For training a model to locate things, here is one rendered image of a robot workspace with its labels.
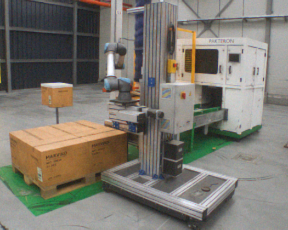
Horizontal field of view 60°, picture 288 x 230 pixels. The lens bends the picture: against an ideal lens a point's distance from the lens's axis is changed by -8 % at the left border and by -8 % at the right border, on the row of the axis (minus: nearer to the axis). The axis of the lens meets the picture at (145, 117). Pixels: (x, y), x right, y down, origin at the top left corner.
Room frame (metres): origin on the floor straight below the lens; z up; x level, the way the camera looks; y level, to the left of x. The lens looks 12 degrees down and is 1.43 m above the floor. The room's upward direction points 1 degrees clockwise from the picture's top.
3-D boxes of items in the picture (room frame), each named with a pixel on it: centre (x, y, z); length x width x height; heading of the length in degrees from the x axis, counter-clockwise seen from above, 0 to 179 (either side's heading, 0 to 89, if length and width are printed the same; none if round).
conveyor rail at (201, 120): (4.14, -0.72, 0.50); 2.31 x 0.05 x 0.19; 137
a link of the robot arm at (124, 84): (2.76, 0.23, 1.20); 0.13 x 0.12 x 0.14; 101
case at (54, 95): (4.93, 1.70, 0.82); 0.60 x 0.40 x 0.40; 42
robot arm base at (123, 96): (2.76, 0.22, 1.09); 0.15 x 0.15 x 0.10
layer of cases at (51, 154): (3.24, 1.00, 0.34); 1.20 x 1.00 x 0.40; 137
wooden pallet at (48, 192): (3.24, 1.00, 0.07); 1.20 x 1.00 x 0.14; 137
